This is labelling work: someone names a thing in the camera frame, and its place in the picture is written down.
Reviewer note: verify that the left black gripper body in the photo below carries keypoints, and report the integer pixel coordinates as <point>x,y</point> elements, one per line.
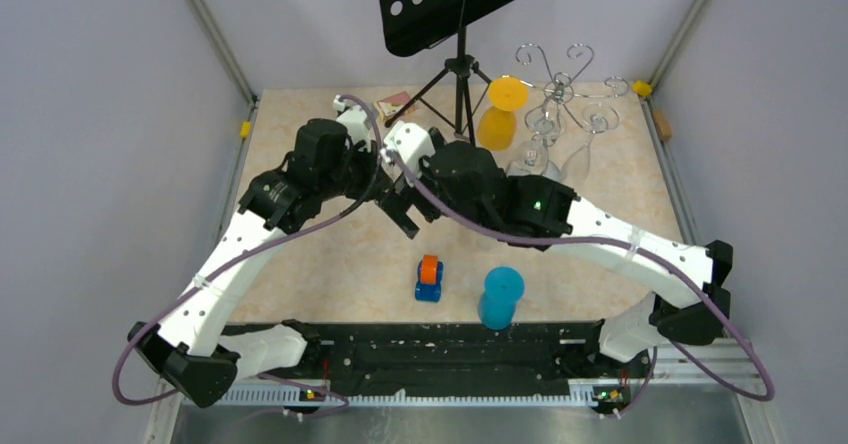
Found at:
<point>358,169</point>

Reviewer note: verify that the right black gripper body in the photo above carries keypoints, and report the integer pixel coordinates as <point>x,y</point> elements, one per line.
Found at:
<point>406,195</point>

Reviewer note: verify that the orange plastic wine glass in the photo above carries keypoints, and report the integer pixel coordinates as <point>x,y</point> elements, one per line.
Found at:
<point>498,124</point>

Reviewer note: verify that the clear wine glass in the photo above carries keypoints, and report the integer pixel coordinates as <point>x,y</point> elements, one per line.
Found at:
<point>532,157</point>

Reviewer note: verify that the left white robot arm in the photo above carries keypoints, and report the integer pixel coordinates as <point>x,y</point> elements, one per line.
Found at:
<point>185,344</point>

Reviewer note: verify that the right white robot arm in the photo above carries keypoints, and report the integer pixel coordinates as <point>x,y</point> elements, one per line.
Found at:
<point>686,302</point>

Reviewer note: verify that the blue plastic wine glass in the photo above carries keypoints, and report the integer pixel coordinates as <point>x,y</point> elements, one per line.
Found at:
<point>503,288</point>

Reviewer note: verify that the small cardboard box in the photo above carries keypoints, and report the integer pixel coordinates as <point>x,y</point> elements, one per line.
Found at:
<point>391,106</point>

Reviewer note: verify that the yellow clamp left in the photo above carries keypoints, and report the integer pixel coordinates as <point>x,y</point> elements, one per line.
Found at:
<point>245,129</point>

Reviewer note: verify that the black music stand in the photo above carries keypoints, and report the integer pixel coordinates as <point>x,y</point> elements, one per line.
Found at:
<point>412,26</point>

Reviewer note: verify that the yellow corner clamp right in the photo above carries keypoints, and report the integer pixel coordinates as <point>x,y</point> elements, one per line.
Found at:
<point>642,88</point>

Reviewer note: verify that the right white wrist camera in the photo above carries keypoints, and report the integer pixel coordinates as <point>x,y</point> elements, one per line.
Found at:
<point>411,143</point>

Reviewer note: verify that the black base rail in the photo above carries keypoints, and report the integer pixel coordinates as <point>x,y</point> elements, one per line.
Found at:
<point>456,359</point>

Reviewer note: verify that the silver wire glass rack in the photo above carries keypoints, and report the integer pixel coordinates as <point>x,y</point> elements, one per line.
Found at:
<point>559,93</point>

